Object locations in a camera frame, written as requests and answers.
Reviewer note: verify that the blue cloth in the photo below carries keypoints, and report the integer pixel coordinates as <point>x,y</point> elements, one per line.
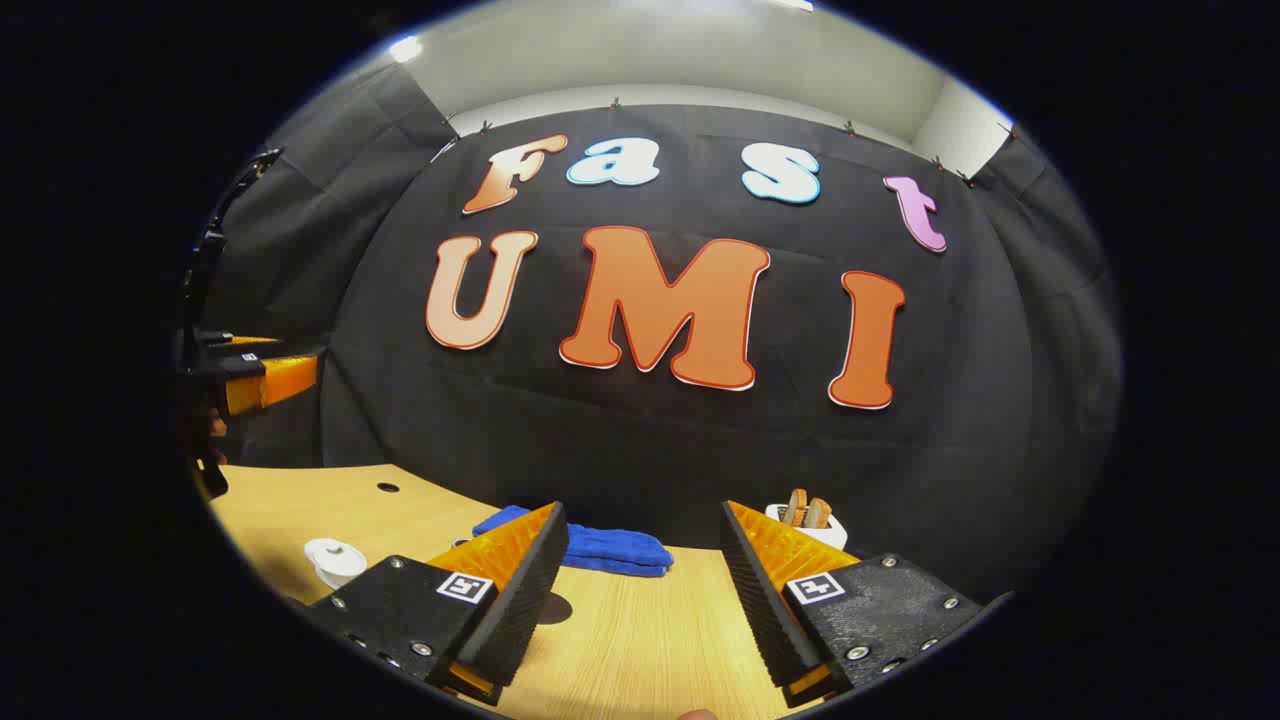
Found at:
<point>610,548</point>

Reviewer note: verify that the toast slice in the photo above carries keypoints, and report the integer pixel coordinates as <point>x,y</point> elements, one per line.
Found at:
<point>796,505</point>
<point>817,512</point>

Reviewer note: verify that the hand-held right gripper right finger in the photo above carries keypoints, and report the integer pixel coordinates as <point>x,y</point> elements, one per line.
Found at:
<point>765,600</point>

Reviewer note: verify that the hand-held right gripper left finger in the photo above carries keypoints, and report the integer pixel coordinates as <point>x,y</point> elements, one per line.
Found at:
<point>520,600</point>

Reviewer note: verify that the white toaster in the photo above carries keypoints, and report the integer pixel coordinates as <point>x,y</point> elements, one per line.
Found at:
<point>825,530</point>

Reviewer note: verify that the dark round coaster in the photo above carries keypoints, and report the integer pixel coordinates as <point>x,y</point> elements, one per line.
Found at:
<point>556,608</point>

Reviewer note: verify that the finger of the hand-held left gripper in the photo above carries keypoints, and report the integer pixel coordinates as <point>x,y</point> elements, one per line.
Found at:
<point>275,380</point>
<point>235,342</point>

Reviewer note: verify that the black backdrop cloth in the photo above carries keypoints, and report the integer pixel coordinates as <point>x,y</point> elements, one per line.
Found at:
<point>700,450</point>

